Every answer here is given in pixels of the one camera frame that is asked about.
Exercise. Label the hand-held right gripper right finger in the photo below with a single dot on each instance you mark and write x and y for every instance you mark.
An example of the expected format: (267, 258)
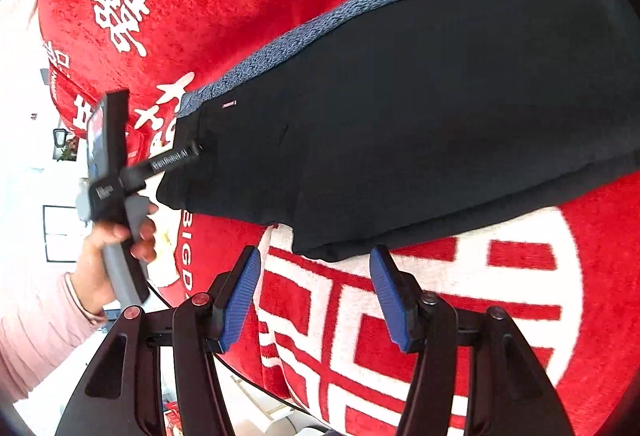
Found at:
(392, 301)

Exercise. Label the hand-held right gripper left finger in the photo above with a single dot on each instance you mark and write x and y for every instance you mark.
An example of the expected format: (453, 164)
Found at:
(239, 301)

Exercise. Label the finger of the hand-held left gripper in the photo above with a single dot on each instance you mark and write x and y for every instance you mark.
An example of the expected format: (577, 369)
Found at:
(194, 149)

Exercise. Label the black pants with grey waistband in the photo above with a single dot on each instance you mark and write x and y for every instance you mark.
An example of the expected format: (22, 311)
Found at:
(400, 116)

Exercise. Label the person's left forearm pink sleeve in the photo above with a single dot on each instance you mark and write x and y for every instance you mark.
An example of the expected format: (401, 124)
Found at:
(35, 341)

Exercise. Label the person's left hand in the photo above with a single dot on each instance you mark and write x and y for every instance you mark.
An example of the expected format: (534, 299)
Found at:
(92, 266)

